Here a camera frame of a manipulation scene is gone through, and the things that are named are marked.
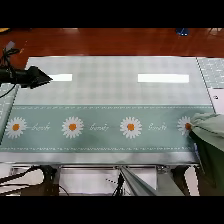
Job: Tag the green garment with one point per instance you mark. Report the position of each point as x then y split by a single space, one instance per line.
210 128

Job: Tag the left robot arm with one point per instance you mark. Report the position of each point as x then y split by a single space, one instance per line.
20 77

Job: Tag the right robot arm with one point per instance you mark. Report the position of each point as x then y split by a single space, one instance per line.
192 181

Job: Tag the silver frame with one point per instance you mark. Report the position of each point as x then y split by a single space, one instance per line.
140 186

